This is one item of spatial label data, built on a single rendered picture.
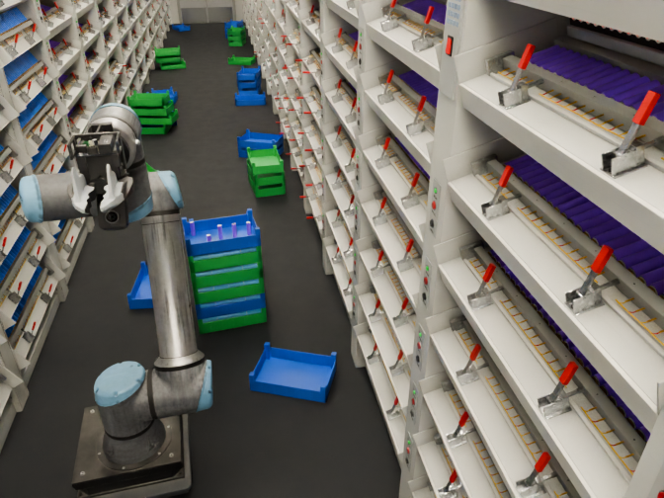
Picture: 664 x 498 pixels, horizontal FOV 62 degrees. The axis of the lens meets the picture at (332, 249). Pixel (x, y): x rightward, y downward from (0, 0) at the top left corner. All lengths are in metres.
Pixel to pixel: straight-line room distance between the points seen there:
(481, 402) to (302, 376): 1.20
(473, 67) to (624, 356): 0.56
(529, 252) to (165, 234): 1.11
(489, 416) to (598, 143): 0.58
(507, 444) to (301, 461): 1.02
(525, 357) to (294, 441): 1.22
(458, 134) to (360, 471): 1.24
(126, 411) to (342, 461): 0.72
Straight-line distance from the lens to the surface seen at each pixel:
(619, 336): 0.76
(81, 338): 2.67
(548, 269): 0.86
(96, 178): 0.93
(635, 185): 0.68
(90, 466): 1.95
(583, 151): 0.76
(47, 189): 1.16
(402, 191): 1.50
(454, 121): 1.07
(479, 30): 1.05
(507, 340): 1.01
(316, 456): 2.00
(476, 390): 1.18
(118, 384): 1.76
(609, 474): 0.86
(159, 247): 1.69
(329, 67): 2.44
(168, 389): 1.75
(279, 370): 2.29
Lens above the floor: 1.56
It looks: 31 degrees down
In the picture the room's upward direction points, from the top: straight up
